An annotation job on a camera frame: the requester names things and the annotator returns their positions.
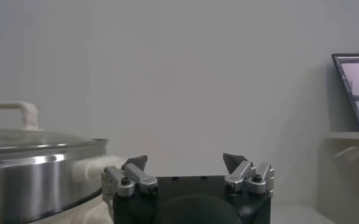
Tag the round glass pot lid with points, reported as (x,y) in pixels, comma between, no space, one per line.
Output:
(20,134)

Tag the stainless steel steamer basket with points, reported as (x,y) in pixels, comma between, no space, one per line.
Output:
(39,179)

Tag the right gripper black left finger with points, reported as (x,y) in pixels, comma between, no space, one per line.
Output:
(130,178)

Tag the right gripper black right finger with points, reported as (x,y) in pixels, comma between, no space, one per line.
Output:
(246,176)

